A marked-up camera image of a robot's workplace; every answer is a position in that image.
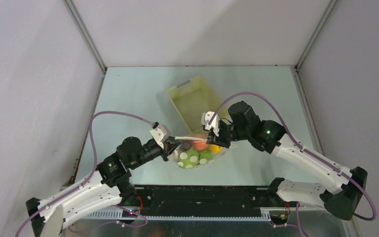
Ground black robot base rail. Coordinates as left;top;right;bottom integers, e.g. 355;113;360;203
119;185;295;219

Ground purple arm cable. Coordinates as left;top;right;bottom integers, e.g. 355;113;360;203
207;91;378;221
14;111;156;237

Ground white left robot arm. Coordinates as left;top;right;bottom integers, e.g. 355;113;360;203
26;137;181;237

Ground yellow banana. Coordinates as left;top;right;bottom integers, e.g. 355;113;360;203
207;145;222;154

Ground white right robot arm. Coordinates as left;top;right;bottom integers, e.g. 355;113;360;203
201;101;368;221

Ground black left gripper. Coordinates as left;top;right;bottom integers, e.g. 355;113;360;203
129;135;183;169

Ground clear dotted zip bag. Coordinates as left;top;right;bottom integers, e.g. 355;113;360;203
167;134;237;169

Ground orange peach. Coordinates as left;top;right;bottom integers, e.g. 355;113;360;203
191;134;209;151

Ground green cabbage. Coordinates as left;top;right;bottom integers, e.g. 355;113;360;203
176;148;199;169

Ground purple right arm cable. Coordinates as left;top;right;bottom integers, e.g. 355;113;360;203
207;91;378;221

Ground pale yellow perforated basket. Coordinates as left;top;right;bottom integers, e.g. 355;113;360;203
166;76;222;134

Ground green leaf vegetable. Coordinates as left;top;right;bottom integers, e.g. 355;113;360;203
198;149;214;164

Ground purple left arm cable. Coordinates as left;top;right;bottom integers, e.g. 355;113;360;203
14;111;156;237

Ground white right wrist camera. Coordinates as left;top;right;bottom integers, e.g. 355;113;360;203
201;111;220;136

